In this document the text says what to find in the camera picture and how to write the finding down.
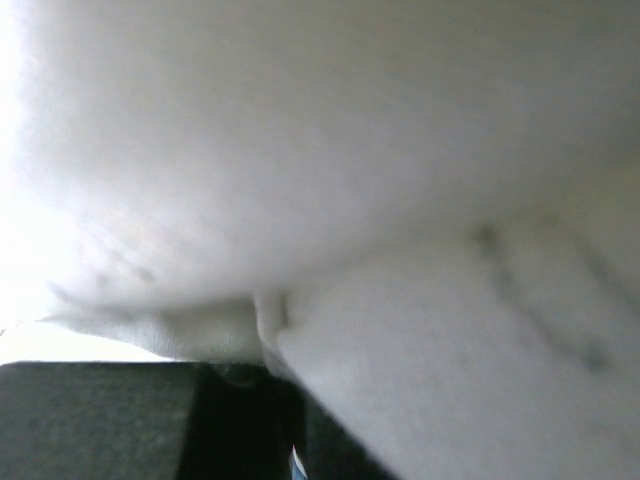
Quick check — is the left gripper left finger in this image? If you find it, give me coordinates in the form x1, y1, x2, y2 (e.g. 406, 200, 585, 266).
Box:
1, 362, 290, 479

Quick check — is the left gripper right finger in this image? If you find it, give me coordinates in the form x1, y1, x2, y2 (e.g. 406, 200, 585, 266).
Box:
299, 395, 395, 480

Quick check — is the white pillow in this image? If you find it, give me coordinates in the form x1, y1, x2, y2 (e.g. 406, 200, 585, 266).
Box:
1, 1, 639, 479

